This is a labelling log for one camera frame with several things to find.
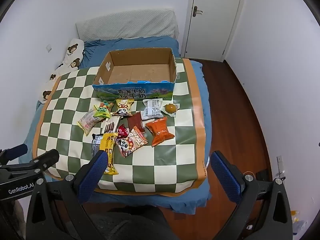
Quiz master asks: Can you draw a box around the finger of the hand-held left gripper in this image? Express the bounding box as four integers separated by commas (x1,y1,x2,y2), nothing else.
0,149,60,184
0,144,29,166

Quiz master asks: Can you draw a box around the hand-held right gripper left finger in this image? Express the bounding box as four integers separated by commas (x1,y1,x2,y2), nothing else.
25,150,110,240

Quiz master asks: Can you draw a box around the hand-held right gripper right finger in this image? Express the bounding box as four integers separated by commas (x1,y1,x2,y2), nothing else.
211,151,293,240

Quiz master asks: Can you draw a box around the black snack packet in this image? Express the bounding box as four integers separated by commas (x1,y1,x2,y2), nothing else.
90,133,105,158

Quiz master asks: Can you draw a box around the long yellow snack packet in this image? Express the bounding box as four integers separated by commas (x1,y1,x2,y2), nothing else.
99,132,118,175

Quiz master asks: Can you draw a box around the pale yellow clear snack packet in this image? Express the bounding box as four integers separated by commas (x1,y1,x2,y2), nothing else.
77,111,105,137

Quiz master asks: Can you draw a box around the white chocolate stick box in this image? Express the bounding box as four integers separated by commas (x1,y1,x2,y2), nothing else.
101,115,122,134

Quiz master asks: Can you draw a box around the green clear candy packet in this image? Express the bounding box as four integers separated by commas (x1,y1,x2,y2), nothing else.
93,102,113,119

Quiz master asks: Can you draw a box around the dark red snack packet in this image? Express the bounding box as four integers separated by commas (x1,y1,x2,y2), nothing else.
127,112,146,133

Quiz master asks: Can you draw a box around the yellow panda snack packet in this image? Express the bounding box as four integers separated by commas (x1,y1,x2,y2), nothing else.
115,99,135,117

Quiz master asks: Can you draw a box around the orange snack packet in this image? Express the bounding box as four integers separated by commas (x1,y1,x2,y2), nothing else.
145,117,175,147

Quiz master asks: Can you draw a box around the white snack packet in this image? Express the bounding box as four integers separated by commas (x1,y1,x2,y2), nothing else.
142,99,164,120

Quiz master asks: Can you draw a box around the cardboard box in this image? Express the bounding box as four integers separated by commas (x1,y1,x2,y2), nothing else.
92,47,177,103

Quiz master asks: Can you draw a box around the blue bedding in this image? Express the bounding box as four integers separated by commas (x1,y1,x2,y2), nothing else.
19,35,212,214

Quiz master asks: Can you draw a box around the red brown panda snack packet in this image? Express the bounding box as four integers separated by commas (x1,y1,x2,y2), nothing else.
115,126,149,158

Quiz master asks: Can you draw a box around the small red snack packet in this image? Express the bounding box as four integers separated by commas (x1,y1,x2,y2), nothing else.
117,124,130,139

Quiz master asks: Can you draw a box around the person's dark clothing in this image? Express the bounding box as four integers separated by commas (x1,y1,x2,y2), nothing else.
85,206,173,240

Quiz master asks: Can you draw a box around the green white checkered mat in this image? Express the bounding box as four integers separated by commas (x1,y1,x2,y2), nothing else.
32,58,209,198

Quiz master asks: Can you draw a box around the round pastry in clear wrapper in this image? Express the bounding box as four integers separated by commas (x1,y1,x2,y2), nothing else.
162,102,180,117

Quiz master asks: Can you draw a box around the white bear print pillow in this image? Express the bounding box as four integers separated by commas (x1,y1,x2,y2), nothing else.
40,38,85,104

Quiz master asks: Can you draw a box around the white door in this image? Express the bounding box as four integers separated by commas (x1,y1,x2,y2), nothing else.
181,0,248,62

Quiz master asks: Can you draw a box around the grey white quilted pillow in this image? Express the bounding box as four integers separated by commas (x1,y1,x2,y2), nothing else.
75,10,180,42

